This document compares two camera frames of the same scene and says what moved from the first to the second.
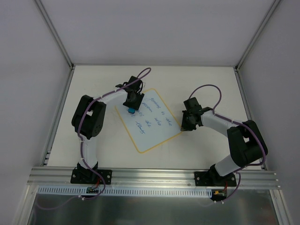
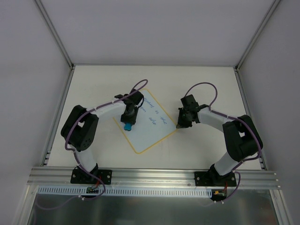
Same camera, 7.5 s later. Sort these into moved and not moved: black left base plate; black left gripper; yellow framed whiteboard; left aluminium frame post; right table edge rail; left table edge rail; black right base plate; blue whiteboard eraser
Moved: black left gripper; yellow framed whiteboard; blue whiteboard eraser
Not moved: right table edge rail; left table edge rail; left aluminium frame post; black left base plate; black right base plate
